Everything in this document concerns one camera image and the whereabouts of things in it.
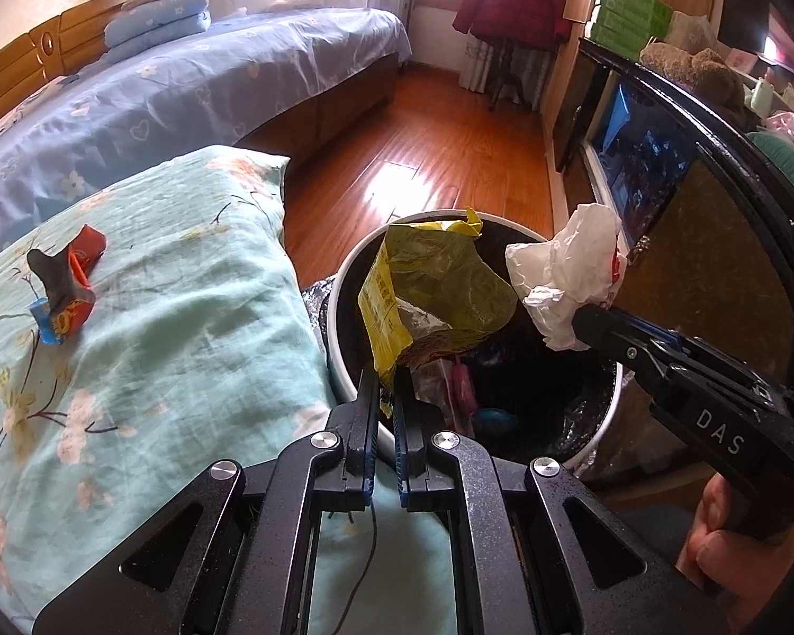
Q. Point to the red torn snack wrapper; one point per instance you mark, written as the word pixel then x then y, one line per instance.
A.
pixel 68 299

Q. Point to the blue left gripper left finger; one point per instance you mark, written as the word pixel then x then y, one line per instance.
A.
pixel 362 436

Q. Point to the black glossy TV cabinet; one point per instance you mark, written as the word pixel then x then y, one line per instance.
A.
pixel 707 220

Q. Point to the large bed with blue sheet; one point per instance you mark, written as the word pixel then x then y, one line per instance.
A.
pixel 211 88

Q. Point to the right hand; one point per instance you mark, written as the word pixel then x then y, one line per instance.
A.
pixel 748 570

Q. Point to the brown teddy bear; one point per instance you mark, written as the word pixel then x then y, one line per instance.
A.
pixel 704 74

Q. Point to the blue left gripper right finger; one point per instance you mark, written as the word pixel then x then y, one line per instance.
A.
pixel 410 438

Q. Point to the folded light blue quilt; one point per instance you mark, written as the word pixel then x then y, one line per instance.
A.
pixel 137 17

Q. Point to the dark red hanging jacket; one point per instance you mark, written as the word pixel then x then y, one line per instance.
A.
pixel 533 24

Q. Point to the stack of green boxes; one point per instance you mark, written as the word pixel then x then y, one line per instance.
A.
pixel 626 26

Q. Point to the white plastic bag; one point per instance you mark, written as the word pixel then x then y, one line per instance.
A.
pixel 581 265

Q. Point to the wooden headboard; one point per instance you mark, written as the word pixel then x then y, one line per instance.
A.
pixel 58 47

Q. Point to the yellow snack bag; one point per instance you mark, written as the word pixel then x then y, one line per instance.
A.
pixel 428 294

